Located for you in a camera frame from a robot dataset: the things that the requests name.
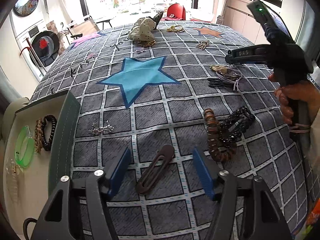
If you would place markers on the white dryer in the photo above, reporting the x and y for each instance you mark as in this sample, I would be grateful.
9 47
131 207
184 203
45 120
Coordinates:
26 1

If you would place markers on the white curtain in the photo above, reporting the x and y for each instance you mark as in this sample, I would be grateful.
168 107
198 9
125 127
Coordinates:
58 0

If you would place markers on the black chair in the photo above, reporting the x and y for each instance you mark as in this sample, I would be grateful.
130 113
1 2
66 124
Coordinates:
103 22

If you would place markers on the black hair clips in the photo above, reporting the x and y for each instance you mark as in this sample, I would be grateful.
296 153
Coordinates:
216 82

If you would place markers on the pink basin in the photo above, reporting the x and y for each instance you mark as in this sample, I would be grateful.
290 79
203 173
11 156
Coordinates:
202 16

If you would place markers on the small silver hair pin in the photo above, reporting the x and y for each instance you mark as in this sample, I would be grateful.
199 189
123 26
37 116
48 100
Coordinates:
140 50

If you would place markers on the white washing machine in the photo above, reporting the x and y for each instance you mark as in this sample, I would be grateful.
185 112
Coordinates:
45 46

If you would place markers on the black dotted hair bow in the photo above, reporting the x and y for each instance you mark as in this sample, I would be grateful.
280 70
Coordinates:
157 17

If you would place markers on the green translucent bangle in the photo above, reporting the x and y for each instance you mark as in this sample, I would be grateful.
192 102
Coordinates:
25 163

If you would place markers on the clear ribbed hair clip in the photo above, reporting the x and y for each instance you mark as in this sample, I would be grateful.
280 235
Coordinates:
13 190

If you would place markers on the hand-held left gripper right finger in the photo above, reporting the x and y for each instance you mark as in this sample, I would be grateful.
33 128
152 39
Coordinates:
203 173

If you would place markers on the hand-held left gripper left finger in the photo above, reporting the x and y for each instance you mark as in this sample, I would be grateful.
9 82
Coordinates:
119 172

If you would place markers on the white shopping bag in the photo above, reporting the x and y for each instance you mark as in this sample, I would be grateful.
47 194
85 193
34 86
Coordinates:
314 76

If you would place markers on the silver sparkly hair clip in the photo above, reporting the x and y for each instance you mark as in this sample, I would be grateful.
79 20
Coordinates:
100 129

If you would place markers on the green jewelry box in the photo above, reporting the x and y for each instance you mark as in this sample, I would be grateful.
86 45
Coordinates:
65 130

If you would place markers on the grey checked star tablecloth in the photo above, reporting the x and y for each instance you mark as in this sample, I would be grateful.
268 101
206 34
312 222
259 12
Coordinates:
150 75

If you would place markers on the red plastic chair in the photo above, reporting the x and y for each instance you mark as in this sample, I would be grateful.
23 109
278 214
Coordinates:
175 11

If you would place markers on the checked board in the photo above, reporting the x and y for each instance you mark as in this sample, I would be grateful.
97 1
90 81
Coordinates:
52 27

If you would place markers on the brown oblong hair clip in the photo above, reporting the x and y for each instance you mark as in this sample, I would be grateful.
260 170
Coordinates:
167 150

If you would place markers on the bronze hair pins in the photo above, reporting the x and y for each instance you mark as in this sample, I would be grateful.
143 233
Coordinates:
202 45

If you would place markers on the black beaded snap clip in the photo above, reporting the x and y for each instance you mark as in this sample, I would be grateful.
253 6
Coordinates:
226 125

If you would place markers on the red hooked pole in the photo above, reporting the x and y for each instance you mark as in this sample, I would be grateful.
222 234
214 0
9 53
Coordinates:
25 48

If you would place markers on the person's right hand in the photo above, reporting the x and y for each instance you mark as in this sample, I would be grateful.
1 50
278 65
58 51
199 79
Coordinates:
285 105

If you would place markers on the clear hair claw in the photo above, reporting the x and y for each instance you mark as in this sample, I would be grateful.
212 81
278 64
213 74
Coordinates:
12 166

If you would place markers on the person's right forearm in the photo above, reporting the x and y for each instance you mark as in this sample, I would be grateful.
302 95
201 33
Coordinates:
315 142

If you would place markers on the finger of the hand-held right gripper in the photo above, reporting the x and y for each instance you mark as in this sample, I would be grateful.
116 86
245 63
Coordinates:
243 54

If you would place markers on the white low cabinet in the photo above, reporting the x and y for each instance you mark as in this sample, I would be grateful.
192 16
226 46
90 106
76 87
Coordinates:
240 15

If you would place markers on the cream dotted scrunchie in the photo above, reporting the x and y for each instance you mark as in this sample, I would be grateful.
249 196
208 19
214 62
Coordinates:
142 30

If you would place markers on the orange snack packet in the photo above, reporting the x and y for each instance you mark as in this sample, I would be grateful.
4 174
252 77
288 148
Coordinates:
313 222

